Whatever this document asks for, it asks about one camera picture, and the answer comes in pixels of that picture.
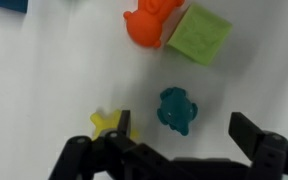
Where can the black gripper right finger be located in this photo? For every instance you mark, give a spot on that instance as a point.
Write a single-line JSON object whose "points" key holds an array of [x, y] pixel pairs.
{"points": [[264, 150]]}

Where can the lime green cube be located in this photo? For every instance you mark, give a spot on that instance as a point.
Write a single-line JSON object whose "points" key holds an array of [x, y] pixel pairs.
{"points": [[200, 33]]}

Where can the orange animal toy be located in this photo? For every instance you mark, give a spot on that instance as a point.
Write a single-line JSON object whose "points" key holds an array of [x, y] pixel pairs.
{"points": [[149, 21]]}

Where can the yellow spiky toy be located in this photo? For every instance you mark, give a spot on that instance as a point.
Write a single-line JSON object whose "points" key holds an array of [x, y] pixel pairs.
{"points": [[105, 123]]}

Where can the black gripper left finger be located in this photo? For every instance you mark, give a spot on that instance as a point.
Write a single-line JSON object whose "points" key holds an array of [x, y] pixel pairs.
{"points": [[94, 156]]}

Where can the bright blue cube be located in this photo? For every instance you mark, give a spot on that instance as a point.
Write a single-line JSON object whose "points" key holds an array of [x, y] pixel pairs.
{"points": [[9, 4]]}

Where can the teal elephant plush toy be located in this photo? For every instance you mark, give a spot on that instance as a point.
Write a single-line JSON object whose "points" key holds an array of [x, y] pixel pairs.
{"points": [[176, 109]]}

